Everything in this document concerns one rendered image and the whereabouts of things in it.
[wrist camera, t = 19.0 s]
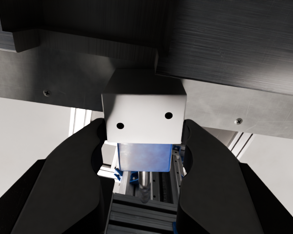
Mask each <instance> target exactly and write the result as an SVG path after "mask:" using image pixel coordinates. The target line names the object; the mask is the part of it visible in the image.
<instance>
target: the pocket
mask: <svg viewBox="0 0 293 234"><path fill-rule="evenodd" d="M178 5H179V0H0V22H1V26H2V31H5V32H11V33H13V40H14V45H15V50H16V52H18V53H19V52H23V51H26V50H29V49H32V48H35V47H38V46H42V47H48V48H54V49H60V50H66V51H72V52H80V53H86V54H92V55H98V56H103V57H109V58H115V59H123V60H129V61H135V62H141V63H147V64H153V65H154V68H155V73H156V68H157V63H158V58H159V57H164V58H167V57H168V53H169V48H170V44H171V39H172V34H173V28H174V24H175V19H176V14H177V10H178Z"/></svg>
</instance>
